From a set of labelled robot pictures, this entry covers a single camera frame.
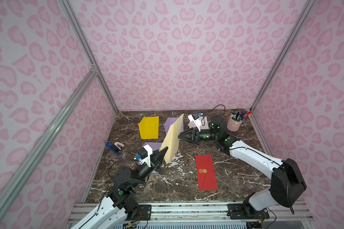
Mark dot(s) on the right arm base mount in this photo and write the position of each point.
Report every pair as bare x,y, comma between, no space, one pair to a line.
244,212

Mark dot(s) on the purple envelope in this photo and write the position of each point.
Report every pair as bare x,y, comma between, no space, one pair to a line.
155,146
170,121

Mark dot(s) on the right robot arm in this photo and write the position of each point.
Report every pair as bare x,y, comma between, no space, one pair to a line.
286,181

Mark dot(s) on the yellow envelope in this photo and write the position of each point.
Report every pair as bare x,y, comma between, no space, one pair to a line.
149,128

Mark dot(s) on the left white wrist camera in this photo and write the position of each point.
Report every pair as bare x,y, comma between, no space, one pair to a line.
144,155

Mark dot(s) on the white envelope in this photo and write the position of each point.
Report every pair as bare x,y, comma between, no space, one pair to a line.
204,125

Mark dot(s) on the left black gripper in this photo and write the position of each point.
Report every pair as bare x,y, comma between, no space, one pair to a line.
154,160

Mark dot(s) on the pink pen cup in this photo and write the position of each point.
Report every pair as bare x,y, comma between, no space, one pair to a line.
233,125

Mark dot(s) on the aluminium front rail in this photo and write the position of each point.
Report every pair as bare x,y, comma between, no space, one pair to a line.
213,215

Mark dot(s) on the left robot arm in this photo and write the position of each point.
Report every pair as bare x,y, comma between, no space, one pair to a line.
118,203

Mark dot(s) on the red envelope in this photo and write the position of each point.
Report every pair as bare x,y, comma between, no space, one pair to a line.
206,173

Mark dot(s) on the beige envelope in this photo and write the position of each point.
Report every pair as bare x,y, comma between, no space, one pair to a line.
172,141

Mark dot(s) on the blue stapler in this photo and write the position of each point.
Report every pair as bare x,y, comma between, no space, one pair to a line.
115,147

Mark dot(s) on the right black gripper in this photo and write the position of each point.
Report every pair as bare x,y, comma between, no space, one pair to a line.
195,136

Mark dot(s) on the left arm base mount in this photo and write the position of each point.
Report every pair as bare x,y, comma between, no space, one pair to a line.
136,211

